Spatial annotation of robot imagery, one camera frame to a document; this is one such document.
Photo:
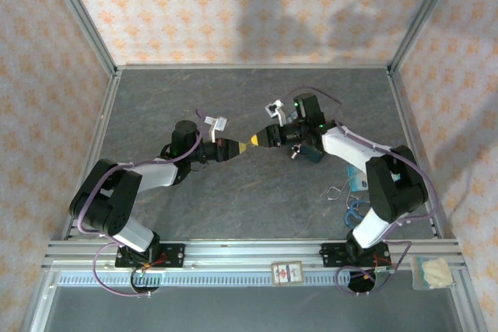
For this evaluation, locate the aluminium frame post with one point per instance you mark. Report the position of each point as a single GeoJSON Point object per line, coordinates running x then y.
{"type": "Point", "coordinates": [424, 13]}
{"type": "Point", "coordinates": [81, 17]}

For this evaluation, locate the starry night print box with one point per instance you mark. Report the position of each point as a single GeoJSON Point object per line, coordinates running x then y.
{"type": "Point", "coordinates": [314, 155]}

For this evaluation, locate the plastic bag with white pieces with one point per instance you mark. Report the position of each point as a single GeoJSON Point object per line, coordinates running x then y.
{"type": "Point", "coordinates": [432, 271]}

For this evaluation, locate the silver padlock with key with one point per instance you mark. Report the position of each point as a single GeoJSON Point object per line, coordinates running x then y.
{"type": "Point", "coordinates": [295, 154]}

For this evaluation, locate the framed card with red print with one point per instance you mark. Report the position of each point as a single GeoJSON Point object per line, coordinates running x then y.
{"type": "Point", "coordinates": [286, 273]}

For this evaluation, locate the long aluminium mounting rail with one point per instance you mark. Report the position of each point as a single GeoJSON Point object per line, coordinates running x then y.
{"type": "Point", "coordinates": [241, 252]}

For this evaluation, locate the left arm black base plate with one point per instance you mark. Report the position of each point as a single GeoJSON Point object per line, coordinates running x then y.
{"type": "Point", "coordinates": [173, 255]}

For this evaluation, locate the light blue packet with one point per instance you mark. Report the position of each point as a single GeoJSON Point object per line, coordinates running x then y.
{"type": "Point", "coordinates": [356, 180]}

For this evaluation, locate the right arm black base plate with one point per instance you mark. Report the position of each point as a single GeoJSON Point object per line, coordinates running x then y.
{"type": "Point", "coordinates": [330, 254]}

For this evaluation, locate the aluminium table edge rail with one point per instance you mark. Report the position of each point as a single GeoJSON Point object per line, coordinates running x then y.
{"type": "Point", "coordinates": [102, 130]}
{"type": "Point", "coordinates": [408, 133]}
{"type": "Point", "coordinates": [253, 67]}

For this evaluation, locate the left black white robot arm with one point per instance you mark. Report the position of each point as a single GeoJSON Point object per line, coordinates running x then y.
{"type": "Point", "coordinates": [116, 192]}

